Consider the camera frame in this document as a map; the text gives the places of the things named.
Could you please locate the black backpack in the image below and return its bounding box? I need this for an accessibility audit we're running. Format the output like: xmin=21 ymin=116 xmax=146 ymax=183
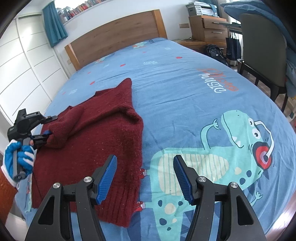
xmin=205 ymin=44 xmax=228 ymax=66

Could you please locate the low wooden nightstand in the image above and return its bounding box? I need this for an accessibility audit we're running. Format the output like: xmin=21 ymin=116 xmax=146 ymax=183
xmin=172 ymin=39 xmax=228 ymax=55

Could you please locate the person's left forearm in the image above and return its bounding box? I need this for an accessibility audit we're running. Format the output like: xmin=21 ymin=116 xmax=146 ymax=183
xmin=0 ymin=173 xmax=19 ymax=223

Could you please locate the grey desk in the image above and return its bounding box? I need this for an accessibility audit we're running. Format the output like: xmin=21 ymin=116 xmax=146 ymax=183
xmin=218 ymin=20 xmax=242 ymax=34

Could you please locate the wooden headboard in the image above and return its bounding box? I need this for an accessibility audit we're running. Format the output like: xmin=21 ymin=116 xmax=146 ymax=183
xmin=64 ymin=9 xmax=168 ymax=72

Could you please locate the white wardrobe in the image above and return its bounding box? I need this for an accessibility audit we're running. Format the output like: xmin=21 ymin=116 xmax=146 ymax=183
xmin=0 ymin=15 xmax=70 ymax=126

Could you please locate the dark tote bag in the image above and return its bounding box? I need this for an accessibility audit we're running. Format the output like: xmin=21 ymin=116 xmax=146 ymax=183
xmin=225 ymin=32 xmax=242 ymax=66

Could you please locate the white printer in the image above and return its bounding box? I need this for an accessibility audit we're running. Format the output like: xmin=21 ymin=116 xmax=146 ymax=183
xmin=186 ymin=2 xmax=219 ymax=17

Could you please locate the dark red knit sweater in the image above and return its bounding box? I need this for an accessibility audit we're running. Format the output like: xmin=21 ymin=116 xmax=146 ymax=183
xmin=31 ymin=77 xmax=144 ymax=228

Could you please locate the teal curtain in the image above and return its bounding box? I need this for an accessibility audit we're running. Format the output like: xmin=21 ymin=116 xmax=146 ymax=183
xmin=42 ymin=1 xmax=68 ymax=48

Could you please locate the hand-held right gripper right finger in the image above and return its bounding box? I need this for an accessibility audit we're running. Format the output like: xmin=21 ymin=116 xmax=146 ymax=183
xmin=173 ymin=155 xmax=266 ymax=241

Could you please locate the bed with blue dinosaur sheet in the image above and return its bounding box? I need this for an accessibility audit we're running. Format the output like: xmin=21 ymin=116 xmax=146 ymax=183
xmin=17 ymin=38 xmax=295 ymax=241

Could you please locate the wooden drawer cabinet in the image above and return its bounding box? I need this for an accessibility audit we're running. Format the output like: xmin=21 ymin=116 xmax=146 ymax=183
xmin=188 ymin=15 xmax=229 ymax=43

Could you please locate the row of books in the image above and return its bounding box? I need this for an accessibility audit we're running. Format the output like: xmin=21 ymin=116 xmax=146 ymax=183
xmin=55 ymin=0 xmax=102 ymax=22

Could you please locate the person's left hand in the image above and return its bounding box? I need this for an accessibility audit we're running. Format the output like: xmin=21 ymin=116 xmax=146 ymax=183
xmin=1 ymin=140 xmax=36 ymax=188

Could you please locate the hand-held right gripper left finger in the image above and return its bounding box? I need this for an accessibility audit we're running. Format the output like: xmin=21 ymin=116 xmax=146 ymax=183
xmin=24 ymin=155 xmax=118 ymax=241

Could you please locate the grey chair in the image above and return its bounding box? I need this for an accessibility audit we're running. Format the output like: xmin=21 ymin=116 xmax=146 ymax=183
xmin=237 ymin=13 xmax=289 ymax=113

